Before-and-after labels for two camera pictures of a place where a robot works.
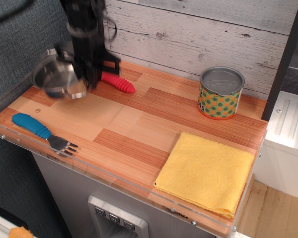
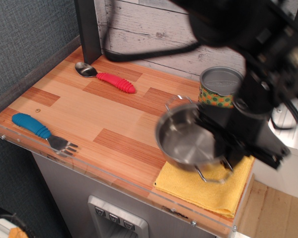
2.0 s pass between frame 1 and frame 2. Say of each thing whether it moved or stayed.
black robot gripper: moved
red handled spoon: stayed
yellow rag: stayed
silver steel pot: moved
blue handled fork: stayed
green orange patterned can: stayed
